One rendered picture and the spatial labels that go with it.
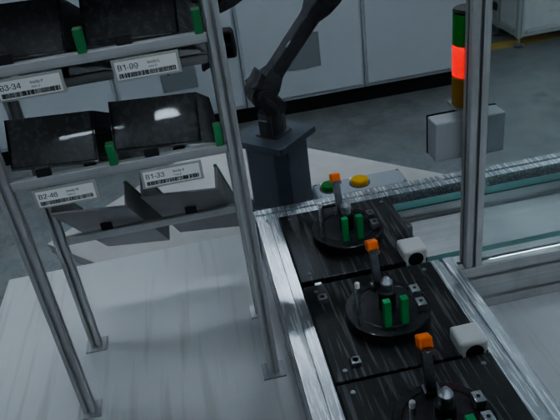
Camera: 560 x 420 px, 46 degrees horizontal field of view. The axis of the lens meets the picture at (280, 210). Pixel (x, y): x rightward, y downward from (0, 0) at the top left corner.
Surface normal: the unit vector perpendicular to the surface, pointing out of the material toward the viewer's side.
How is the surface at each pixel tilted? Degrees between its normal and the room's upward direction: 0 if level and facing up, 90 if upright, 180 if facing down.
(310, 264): 0
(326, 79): 90
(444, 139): 90
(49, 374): 0
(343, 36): 90
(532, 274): 90
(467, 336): 0
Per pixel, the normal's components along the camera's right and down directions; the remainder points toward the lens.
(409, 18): 0.17, 0.49
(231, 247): -0.12, -0.85
